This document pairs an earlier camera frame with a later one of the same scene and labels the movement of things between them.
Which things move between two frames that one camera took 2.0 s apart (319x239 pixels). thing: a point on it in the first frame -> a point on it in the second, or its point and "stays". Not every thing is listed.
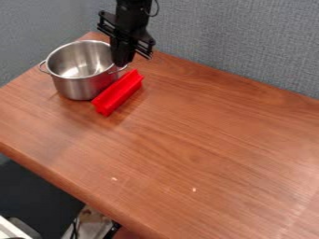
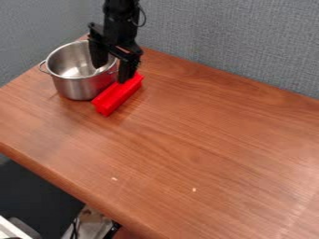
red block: [117, 91] stays
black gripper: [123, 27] -> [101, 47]
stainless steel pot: [83, 69] stays
